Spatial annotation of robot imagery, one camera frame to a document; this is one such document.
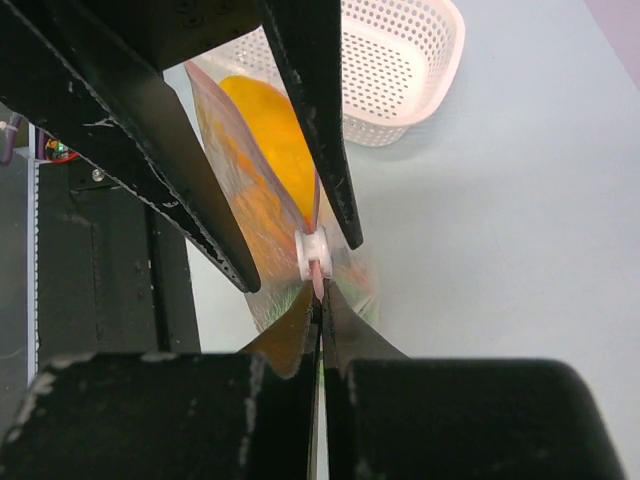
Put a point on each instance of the clear zip top bag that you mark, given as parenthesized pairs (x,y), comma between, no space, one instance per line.
(265,212)

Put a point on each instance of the toy orange mango slice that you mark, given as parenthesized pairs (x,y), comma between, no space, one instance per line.
(275,150)

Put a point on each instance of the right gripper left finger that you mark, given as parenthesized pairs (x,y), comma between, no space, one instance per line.
(244,415)

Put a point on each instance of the white perforated plastic basket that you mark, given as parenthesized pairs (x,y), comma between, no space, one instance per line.
(393,61)

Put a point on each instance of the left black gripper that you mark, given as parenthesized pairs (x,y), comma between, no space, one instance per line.
(90,73)

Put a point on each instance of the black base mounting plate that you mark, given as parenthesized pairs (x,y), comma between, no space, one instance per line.
(106,272)

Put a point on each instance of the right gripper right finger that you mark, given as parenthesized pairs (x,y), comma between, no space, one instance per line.
(390,416)

